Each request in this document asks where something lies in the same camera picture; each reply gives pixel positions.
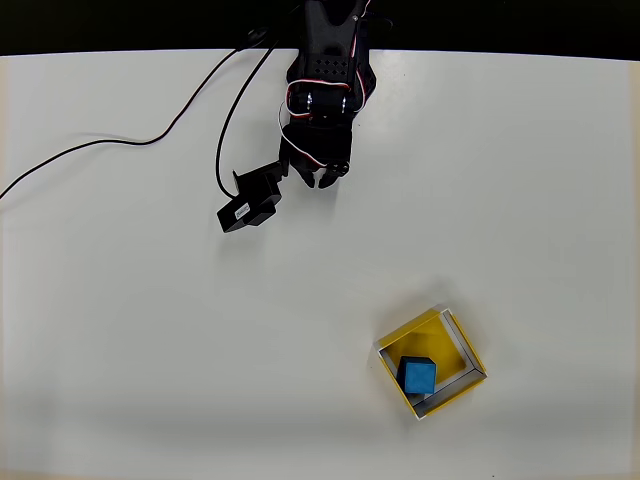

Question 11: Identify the blue cube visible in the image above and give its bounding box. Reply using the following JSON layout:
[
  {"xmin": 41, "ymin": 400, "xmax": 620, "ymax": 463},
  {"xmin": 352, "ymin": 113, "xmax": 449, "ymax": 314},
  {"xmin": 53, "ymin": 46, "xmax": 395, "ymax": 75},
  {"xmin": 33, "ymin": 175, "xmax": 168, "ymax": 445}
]
[{"xmin": 396, "ymin": 355, "xmax": 438, "ymax": 399}]

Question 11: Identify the yellow cardboard box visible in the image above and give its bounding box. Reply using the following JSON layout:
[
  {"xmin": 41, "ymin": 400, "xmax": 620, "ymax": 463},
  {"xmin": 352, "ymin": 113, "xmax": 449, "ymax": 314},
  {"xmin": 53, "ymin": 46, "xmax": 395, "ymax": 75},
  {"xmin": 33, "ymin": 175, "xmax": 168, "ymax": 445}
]
[{"xmin": 375, "ymin": 307, "xmax": 489, "ymax": 423}]

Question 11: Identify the red white servo wire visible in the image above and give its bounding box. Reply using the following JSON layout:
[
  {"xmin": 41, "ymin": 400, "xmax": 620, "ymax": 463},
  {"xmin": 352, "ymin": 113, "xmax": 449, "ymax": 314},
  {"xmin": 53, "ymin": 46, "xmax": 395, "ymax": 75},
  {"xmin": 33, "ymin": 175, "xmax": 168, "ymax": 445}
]
[
  {"xmin": 349, "ymin": 0, "xmax": 376, "ymax": 69},
  {"xmin": 276, "ymin": 78, "xmax": 354, "ymax": 171}
]

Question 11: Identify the black webcam on mount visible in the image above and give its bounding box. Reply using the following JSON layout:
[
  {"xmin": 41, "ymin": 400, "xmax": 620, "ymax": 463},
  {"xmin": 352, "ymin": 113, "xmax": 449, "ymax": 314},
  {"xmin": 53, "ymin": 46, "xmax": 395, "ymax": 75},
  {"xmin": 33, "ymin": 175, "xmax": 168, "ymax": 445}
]
[{"xmin": 216, "ymin": 160, "xmax": 291, "ymax": 234}]

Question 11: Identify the black webcam cable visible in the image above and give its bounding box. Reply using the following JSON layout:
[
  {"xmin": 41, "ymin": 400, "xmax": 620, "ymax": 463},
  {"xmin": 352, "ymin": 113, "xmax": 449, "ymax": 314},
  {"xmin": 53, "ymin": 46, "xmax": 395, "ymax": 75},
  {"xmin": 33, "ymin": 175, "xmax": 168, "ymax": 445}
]
[{"xmin": 214, "ymin": 29, "xmax": 301, "ymax": 197}]

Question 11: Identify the long thin black cable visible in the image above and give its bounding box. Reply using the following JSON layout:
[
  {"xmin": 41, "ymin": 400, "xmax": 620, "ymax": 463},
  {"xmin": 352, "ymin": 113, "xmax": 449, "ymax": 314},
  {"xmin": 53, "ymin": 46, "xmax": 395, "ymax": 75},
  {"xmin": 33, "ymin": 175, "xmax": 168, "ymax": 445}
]
[{"xmin": 0, "ymin": 27, "xmax": 271, "ymax": 200}]

